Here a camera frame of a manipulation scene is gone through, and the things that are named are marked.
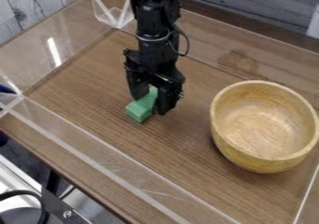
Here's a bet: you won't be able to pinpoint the brown wooden bowl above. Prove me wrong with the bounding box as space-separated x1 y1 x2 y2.
209 80 319 174

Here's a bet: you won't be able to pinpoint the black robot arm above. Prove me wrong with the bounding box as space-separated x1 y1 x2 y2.
122 0 185 115

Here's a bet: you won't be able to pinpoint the black cable on floor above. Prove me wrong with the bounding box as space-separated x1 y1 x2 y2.
0 189 50 224

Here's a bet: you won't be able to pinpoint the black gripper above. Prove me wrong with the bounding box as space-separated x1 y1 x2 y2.
122 35 185 115

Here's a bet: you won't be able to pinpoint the clear acrylic tray walls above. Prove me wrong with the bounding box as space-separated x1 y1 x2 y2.
0 0 319 224

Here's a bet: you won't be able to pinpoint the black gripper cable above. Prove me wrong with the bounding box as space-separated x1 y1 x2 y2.
166 21 190 58

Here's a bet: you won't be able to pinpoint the green rectangular block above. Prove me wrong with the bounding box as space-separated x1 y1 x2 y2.
125 87 158 123

